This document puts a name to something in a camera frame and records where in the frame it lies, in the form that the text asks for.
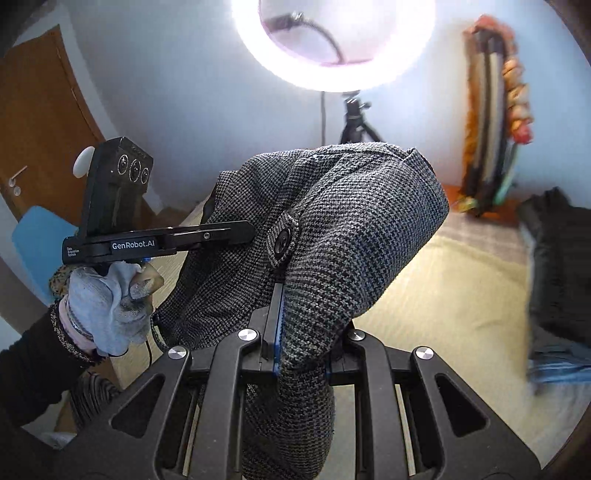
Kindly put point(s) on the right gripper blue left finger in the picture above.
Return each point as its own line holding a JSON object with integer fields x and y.
{"x": 248, "y": 356}

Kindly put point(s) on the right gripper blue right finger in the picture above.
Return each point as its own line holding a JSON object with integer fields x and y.
{"x": 361, "y": 360}

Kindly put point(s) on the grey houndstooth pants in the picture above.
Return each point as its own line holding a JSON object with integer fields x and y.
{"x": 335, "y": 225}

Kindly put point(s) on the left forearm dark sleeve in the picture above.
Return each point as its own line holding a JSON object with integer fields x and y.
{"x": 38, "y": 368}

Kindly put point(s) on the dark folded clothing pile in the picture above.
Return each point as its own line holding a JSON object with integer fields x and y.
{"x": 559, "y": 303}

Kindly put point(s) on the left gloved hand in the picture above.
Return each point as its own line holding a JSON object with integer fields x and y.
{"x": 105, "y": 314}

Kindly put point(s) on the blue chair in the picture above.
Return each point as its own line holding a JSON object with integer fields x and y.
{"x": 37, "y": 239}

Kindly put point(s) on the striped yellow bed sheet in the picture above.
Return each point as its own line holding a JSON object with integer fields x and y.
{"x": 471, "y": 308}

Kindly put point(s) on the brown wooden door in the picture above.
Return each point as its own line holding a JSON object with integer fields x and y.
{"x": 45, "y": 124}

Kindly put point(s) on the plaid beige blanket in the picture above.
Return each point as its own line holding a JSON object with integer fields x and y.
{"x": 504, "y": 242}

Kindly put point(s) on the blue folded jeans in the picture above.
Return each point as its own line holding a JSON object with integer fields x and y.
{"x": 559, "y": 364}

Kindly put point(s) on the black light tripod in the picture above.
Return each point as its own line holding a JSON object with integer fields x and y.
{"x": 357, "y": 128}

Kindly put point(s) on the striped rolled mat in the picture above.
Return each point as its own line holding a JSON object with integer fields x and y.
{"x": 499, "y": 120}

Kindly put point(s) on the white round wall hook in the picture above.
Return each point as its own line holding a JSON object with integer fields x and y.
{"x": 82, "y": 162}

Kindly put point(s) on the white ring light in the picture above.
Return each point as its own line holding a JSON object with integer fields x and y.
{"x": 336, "y": 46}

